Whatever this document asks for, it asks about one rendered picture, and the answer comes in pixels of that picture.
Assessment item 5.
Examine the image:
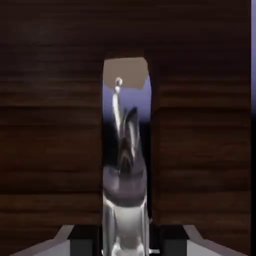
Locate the dark wood cabinet door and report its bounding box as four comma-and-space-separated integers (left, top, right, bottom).
0, 0, 252, 256

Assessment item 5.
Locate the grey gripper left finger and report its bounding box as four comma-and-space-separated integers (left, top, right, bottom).
9, 224, 103, 256

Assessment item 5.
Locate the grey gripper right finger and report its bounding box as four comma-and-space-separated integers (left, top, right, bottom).
148, 224, 249, 256

